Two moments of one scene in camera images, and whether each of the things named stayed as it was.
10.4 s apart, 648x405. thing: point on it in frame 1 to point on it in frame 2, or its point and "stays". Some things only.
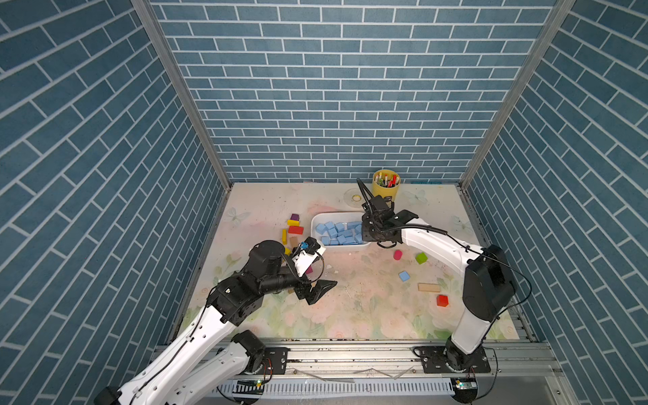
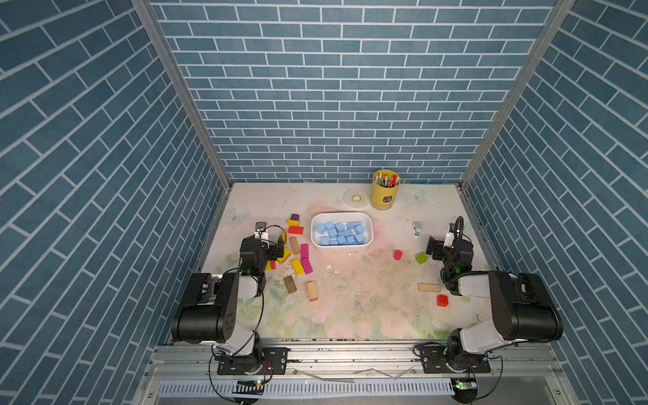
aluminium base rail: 511,372 stays
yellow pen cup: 386,183 stays
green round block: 421,258 stays
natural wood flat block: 429,287 stays
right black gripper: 364,227 to 439,248
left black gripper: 302,292 to 272,253
